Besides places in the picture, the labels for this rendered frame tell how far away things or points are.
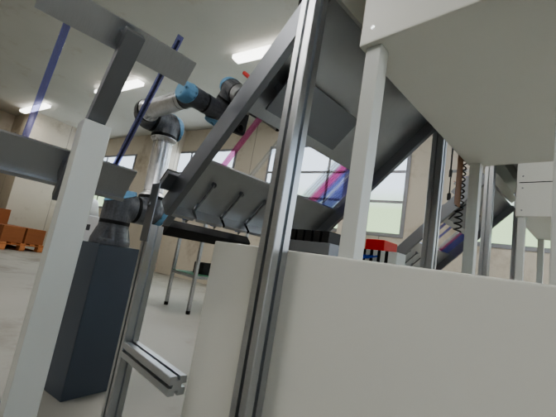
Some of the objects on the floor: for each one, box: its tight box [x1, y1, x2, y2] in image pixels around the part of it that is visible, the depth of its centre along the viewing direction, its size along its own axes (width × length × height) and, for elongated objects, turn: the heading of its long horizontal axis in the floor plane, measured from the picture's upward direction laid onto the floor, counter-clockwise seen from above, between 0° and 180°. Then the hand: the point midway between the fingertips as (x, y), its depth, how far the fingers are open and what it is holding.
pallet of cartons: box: [0, 208, 46, 252], centre depth 645 cm, size 129×98×72 cm
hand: (266, 124), depth 109 cm, fingers open, 14 cm apart
